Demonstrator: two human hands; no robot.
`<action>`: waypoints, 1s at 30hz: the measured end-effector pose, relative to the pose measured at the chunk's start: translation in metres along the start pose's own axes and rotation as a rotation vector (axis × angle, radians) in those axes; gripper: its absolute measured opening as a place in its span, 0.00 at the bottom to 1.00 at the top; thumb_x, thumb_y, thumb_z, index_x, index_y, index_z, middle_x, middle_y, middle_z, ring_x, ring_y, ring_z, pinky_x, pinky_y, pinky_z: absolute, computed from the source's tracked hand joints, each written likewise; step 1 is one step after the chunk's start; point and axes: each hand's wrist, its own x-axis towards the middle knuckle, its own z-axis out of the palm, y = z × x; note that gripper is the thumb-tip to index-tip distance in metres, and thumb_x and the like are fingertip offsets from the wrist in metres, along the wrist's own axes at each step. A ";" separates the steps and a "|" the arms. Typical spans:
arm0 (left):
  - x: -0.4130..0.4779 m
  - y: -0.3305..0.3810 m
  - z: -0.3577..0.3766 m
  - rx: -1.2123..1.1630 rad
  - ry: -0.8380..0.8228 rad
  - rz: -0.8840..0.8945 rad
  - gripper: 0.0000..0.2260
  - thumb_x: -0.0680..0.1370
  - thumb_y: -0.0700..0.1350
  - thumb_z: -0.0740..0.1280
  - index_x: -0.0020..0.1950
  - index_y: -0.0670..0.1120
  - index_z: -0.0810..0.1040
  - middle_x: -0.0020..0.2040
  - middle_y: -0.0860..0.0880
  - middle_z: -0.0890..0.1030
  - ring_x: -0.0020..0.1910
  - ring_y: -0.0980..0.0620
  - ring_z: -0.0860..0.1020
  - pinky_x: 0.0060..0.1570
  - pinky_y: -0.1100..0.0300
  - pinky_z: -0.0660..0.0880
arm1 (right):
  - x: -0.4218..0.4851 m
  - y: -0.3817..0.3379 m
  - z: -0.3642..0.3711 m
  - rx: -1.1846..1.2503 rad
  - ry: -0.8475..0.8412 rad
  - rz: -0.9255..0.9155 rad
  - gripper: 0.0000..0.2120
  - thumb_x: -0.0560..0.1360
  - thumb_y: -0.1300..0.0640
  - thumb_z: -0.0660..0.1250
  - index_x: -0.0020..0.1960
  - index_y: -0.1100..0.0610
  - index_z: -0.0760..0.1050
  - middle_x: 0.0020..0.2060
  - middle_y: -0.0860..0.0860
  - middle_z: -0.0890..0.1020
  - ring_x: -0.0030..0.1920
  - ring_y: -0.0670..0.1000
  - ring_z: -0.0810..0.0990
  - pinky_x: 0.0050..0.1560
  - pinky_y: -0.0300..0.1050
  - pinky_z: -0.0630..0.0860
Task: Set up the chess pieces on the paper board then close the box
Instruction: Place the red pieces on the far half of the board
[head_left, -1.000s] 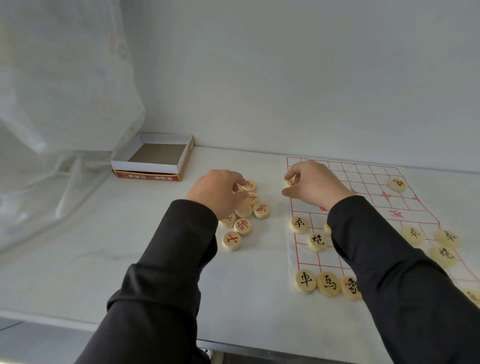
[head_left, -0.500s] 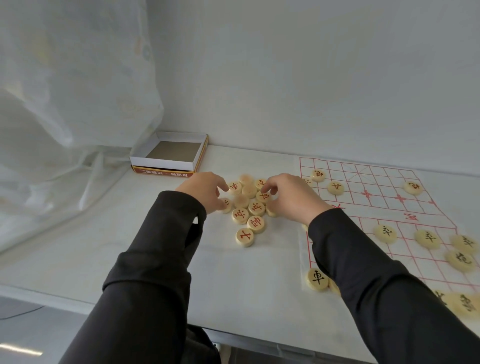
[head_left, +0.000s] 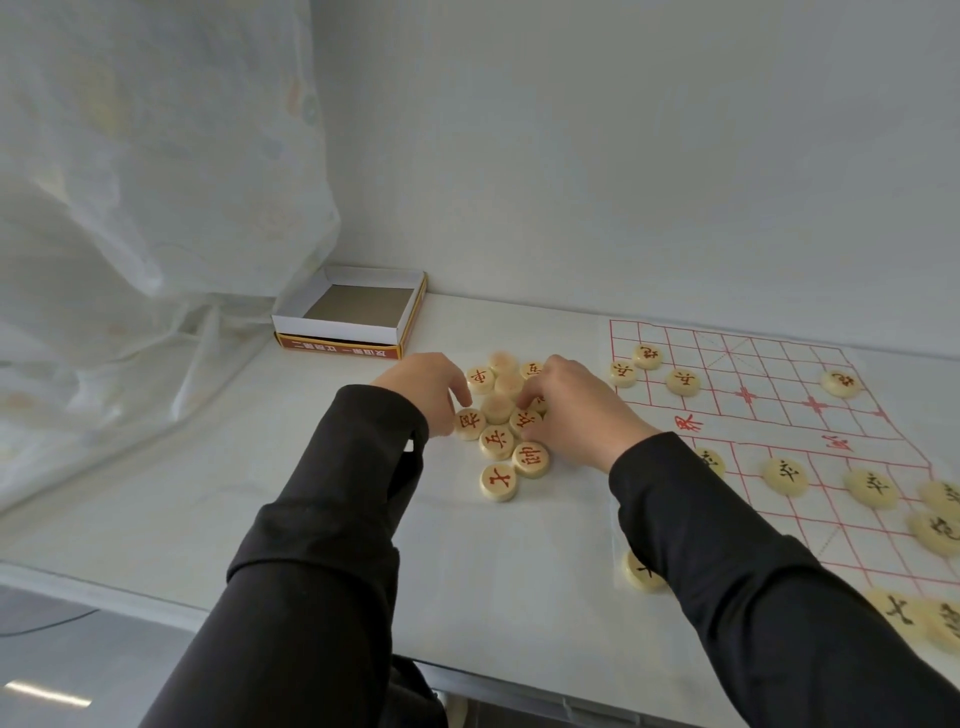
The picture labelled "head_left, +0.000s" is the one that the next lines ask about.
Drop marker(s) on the person's left hand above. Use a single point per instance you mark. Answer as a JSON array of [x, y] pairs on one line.
[[427, 390]]

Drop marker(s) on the red grid xiangqi board sheet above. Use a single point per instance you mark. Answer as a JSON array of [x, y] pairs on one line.
[[757, 352]]

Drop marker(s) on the sheer white curtain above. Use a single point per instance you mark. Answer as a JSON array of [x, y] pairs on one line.
[[135, 225]]

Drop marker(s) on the person's right forearm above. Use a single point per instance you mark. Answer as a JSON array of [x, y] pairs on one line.
[[750, 600]]

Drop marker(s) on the pile of wooden xiangqi pieces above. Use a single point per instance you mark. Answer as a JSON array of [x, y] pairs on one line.
[[498, 482]]

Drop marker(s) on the grey desk drawer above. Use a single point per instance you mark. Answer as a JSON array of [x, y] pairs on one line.
[[525, 697]]

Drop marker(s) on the round black-marked chess piece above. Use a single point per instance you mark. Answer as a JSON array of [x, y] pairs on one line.
[[641, 576], [945, 624], [895, 611], [935, 532], [785, 476], [943, 499], [712, 461], [871, 488]]

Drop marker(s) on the round red-marked chess piece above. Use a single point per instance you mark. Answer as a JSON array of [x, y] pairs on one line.
[[622, 373], [646, 356], [682, 382], [840, 383]]

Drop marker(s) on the person's right hand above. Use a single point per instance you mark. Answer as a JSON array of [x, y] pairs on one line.
[[585, 416]]

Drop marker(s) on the white cardboard box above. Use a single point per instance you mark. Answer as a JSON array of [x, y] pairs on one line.
[[337, 326]]

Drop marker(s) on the person's left forearm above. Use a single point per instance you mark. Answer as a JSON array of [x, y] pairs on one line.
[[300, 585]]

